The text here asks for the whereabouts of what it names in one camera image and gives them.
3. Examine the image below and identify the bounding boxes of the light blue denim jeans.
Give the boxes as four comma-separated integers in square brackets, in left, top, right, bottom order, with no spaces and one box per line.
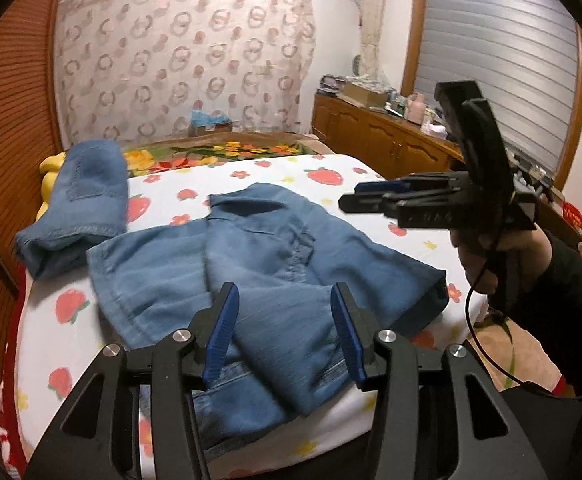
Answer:
[87,183,448,458]

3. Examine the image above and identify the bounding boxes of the brown wooden louvered wardrobe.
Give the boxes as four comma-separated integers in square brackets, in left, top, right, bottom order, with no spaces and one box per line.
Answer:
[0,0,70,451]

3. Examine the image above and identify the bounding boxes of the cardboard box on sideboard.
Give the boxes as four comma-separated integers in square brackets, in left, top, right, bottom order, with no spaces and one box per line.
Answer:
[341,81,391,108]

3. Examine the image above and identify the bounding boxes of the long wooden sideboard cabinet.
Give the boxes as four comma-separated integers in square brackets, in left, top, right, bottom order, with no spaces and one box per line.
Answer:
[312,93,466,180]

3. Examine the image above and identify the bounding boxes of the black sleeved right forearm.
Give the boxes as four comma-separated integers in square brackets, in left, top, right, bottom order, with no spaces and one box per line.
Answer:
[496,229,582,396]

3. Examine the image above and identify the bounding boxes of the pink circle pattern curtain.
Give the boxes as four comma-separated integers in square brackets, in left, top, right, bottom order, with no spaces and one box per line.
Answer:
[56,0,317,146]

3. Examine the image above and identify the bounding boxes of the cream lace side curtain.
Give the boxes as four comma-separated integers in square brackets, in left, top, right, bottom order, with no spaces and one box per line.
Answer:
[360,0,385,78]

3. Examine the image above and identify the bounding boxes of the folded dark blue jeans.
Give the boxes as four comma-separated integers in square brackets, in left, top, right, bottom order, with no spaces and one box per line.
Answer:
[14,140,128,281]

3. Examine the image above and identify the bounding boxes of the pink thermos jug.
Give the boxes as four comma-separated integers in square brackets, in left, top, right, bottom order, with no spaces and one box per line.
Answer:
[406,92,426,126]

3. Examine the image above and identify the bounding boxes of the yellow Pikachu plush toy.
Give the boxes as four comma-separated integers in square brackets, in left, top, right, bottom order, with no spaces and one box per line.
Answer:
[36,152,66,220]

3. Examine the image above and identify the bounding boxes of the person's right hand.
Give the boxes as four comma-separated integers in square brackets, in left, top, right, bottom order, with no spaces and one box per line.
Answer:
[450,226,552,295]

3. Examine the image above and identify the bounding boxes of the grey window roller blind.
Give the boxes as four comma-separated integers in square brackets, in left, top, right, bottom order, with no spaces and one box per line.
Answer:
[413,0,578,174]

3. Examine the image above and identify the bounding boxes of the colourful floral bed cover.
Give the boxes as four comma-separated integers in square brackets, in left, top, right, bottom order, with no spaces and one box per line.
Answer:
[123,131,333,177]

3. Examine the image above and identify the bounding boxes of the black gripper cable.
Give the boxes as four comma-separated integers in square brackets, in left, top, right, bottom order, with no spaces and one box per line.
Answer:
[464,238,562,401]

